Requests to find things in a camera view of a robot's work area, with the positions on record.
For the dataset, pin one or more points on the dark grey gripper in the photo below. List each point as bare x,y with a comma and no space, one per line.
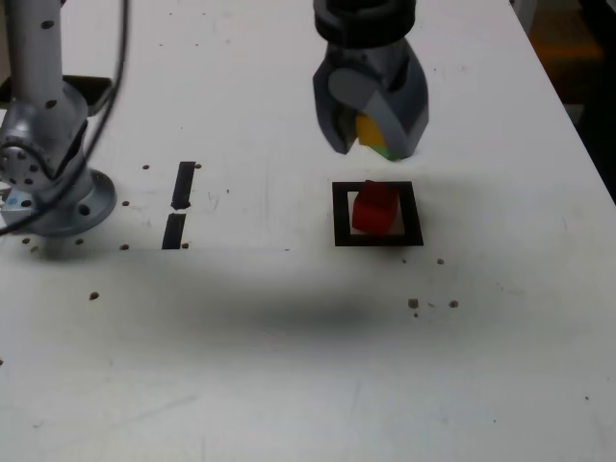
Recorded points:
370,60

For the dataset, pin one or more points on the yellow cube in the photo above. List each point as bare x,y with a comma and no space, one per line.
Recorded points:
368,132

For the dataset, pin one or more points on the green cube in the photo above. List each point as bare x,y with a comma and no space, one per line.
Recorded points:
389,154

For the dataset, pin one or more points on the red cube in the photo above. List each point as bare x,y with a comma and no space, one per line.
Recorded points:
373,212

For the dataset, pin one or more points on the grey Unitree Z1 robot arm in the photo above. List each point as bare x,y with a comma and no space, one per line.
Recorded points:
43,120

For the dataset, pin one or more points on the black tape square outline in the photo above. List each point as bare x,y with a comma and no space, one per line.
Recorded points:
339,216

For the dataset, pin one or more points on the black tape strip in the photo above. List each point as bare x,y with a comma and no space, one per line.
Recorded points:
183,187

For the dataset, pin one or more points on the black flat plate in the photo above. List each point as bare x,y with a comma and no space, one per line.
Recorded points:
98,86

